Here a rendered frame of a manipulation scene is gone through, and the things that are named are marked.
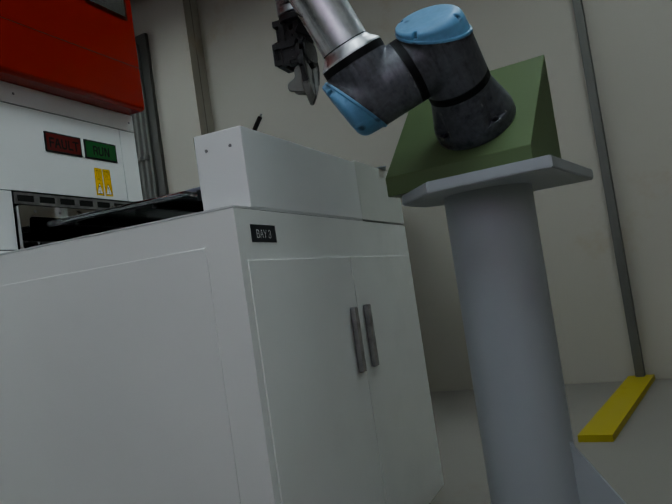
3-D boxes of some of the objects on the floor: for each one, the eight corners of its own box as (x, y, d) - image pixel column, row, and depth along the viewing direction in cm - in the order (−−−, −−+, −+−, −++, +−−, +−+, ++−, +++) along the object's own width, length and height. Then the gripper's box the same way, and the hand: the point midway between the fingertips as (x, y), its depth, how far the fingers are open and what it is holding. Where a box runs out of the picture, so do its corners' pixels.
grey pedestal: (790, 598, 126) (710, 148, 130) (805, 757, 88) (692, 115, 92) (512, 575, 152) (453, 200, 156) (431, 689, 114) (357, 191, 118)
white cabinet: (3, 700, 131) (-48, 265, 135) (253, 517, 220) (218, 258, 224) (315, 735, 107) (241, 205, 111) (454, 513, 196) (410, 224, 201)
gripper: (283, 28, 171) (295, 114, 169) (266, 17, 162) (278, 107, 161) (315, 19, 167) (328, 106, 166) (299, 6, 159) (312, 98, 158)
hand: (314, 98), depth 163 cm, fingers closed
